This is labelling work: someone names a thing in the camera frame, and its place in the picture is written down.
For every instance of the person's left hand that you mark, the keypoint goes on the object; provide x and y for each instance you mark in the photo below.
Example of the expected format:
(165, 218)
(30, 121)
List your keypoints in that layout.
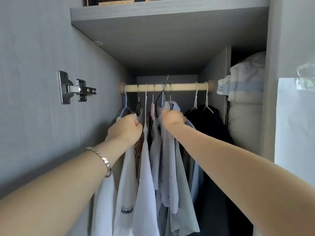
(125, 132)

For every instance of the person's right hand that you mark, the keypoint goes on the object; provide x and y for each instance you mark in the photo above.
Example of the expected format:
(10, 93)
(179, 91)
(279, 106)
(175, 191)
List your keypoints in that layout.
(173, 117)

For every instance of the row of assorted hangers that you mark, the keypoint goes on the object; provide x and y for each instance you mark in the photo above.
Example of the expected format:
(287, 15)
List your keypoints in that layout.
(125, 100)

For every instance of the row of clothes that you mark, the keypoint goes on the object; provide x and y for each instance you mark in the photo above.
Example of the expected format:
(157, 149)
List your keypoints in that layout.
(145, 194)

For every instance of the white glossy wardrobe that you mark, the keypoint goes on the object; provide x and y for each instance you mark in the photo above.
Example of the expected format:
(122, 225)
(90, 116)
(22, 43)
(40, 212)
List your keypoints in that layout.
(37, 132)

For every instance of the person's left forearm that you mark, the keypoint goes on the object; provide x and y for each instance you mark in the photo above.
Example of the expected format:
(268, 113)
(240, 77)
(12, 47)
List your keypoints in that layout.
(49, 199)

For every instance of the person's right forearm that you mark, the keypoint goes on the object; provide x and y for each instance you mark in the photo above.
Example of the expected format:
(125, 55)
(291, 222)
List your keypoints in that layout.
(233, 174)

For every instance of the wooden hanging rod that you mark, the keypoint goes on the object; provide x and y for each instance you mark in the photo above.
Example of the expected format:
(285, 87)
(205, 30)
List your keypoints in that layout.
(182, 87)

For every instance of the metal door hinge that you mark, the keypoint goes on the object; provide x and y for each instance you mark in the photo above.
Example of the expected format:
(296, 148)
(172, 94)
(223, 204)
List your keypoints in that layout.
(81, 90)

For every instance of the cream rolled quilt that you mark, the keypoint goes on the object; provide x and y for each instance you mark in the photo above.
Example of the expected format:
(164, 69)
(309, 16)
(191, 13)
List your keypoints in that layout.
(243, 127)

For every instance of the white fleece blanket blue stripe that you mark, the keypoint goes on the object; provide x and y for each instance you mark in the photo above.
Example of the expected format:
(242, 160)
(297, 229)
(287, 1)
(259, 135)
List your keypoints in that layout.
(246, 78)

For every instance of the white paper sheet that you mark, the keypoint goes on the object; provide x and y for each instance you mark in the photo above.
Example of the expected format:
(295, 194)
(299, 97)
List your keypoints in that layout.
(295, 125)

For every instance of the black box gold dragon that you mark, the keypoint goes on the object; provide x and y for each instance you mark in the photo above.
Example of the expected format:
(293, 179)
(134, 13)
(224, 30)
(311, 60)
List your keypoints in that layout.
(115, 0)

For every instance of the clear tape strip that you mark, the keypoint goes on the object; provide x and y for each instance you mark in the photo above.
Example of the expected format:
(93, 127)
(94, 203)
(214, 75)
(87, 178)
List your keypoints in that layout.
(306, 71)

